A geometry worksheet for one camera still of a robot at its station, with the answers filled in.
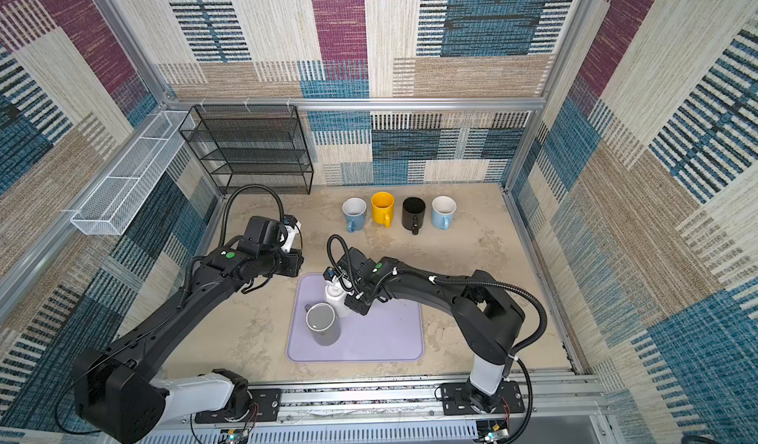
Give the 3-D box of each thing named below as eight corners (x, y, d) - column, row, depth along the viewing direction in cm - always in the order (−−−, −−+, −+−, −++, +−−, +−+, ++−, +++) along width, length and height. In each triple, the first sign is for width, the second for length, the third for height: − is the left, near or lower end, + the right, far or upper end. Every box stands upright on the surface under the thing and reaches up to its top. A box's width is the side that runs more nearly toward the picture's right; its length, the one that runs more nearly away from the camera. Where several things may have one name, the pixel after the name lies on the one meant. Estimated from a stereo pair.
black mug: (402, 237, 107) (404, 221, 100) (401, 213, 114) (402, 196, 107) (424, 237, 107) (427, 220, 100) (421, 213, 114) (424, 196, 107)
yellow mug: (372, 233, 109) (371, 215, 101) (372, 210, 116) (371, 191, 108) (393, 233, 109) (393, 215, 101) (392, 210, 116) (393, 191, 108)
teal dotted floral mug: (343, 239, 106) (340, 222, 98) (345, 216, 113) (342, 197, 105) (365, 239, 106) (363, 221, 98) (366, 216, 113) (364, 197, 105)
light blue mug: (433, 236, 105) (436, 221, 98) (429, 211, 112) (432, 195, 106) (455, 236, 105) (460, 221, 98) (450, 211, 112) (454, 195, 106)
